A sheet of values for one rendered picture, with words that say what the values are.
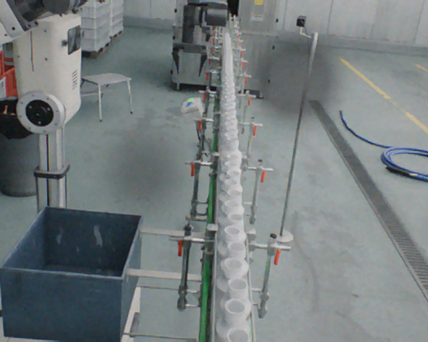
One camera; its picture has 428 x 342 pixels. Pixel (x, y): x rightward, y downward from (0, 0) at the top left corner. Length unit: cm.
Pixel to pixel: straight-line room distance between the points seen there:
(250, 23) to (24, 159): 366
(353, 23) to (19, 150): 984
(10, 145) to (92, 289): 227
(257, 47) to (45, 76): 480
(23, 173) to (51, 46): 204
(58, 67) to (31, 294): 70
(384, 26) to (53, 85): 1115
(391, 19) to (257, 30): 664
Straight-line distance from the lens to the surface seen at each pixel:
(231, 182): 126
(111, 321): 133
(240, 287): 92
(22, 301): 136
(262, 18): 616
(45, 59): 160
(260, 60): 624
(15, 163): 350
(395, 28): 1245
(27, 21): 145
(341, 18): 1203
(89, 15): 800
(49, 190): 184
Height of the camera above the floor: 172
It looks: 19 degrees down
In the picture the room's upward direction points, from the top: 6 degrees clockwise
